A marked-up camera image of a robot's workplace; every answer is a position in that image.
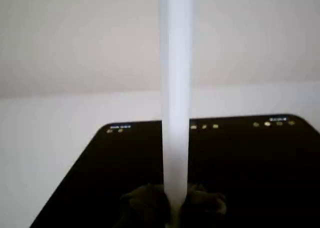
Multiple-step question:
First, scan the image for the white stylus pencil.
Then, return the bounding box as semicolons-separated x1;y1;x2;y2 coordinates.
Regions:
158;0;197;212

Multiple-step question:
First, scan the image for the black screen silver tablet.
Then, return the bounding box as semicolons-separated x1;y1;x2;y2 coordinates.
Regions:
29;113;320;228

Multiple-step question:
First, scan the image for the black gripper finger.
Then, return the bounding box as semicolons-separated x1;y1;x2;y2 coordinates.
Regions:
180;183;229;228
119;183;174;228

